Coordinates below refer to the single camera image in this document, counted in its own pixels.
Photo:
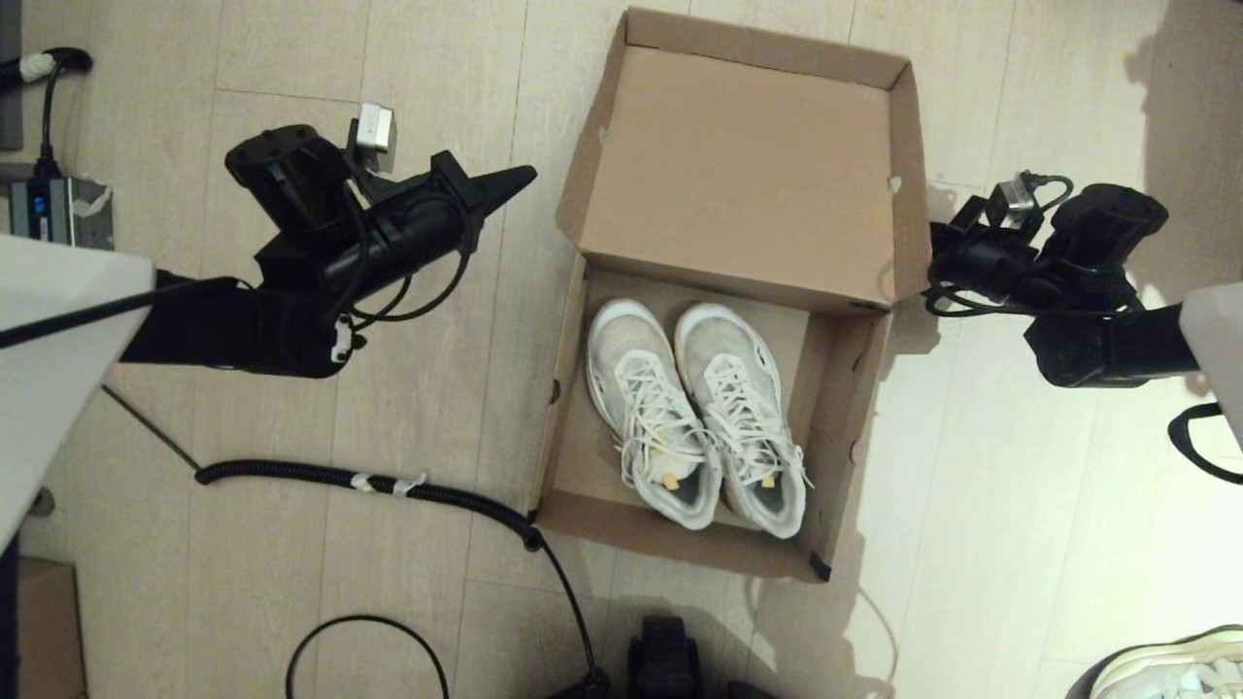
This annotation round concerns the white tape wrap with tail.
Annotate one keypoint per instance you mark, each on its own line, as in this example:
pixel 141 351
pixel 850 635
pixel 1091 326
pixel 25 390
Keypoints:
pixel 406 483

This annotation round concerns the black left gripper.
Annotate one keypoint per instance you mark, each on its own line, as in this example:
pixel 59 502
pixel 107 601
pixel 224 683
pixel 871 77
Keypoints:
pixel 427 223

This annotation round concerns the grey white worn sneaker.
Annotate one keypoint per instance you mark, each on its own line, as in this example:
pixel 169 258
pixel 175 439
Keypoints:
pixel 1165 660

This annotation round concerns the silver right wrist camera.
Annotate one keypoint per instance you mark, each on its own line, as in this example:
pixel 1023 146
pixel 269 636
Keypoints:
pixel 1015 204

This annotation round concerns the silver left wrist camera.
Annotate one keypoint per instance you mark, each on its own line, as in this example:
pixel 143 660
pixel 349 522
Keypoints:
pixel 374 131

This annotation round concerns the brown cardboard shoe box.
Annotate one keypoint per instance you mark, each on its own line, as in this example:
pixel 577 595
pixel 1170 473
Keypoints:
pixel 738 165

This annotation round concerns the dark grey panel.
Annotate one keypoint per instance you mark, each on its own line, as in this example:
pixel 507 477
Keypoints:
pixel 9 78

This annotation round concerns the grey black robot base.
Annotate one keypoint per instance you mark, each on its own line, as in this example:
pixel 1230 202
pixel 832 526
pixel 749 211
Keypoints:
pixel 663 660

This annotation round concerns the brown cardboard carton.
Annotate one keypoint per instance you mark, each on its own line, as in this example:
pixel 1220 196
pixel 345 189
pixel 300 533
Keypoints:
pixel 53 631

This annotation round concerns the grey power supply unit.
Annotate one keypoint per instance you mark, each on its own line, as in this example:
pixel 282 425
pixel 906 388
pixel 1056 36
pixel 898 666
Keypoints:
pixel 58 214

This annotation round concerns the white lace-up sneaker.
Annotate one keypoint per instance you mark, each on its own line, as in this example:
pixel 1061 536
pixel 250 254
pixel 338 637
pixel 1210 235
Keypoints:
pixel 719 349
pixel 621 349

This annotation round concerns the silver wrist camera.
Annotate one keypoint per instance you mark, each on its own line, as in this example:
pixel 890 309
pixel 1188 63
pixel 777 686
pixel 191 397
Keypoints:
pixel 374 131
pixel 1015 204

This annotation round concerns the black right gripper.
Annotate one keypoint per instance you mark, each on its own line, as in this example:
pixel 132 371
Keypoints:
pixel 1000 267

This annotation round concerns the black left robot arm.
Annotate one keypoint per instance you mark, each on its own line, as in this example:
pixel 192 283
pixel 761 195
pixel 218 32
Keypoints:
pixel 214 325

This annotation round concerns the flat white tape wrap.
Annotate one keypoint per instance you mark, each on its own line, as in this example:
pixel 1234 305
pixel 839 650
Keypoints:
pixel 361 482

